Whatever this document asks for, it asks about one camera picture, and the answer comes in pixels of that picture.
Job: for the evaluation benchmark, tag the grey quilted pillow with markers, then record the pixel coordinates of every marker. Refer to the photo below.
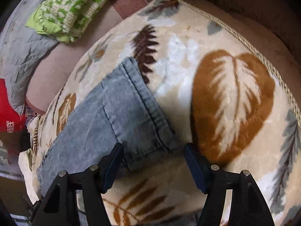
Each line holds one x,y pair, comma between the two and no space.
21,51

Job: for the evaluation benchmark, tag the pink brown bed sheet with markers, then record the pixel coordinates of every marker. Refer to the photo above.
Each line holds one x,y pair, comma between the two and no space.
54,69

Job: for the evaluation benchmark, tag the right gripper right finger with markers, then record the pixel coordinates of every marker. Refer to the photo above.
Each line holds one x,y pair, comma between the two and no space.
248,205

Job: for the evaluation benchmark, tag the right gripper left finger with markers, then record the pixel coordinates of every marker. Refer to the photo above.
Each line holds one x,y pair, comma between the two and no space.
59,205

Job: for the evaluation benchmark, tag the red shopping bag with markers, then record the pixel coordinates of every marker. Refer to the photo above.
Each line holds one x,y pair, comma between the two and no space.
10,121

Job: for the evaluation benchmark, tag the green patterned folded cloth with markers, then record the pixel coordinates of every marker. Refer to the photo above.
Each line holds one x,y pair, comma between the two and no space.
65,19

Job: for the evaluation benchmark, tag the blue denim pants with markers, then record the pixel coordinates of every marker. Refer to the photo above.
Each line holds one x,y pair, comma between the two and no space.
120,109

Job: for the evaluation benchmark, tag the leaf pattern fleece blanket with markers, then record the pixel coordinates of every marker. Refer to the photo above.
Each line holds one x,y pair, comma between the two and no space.
228,86

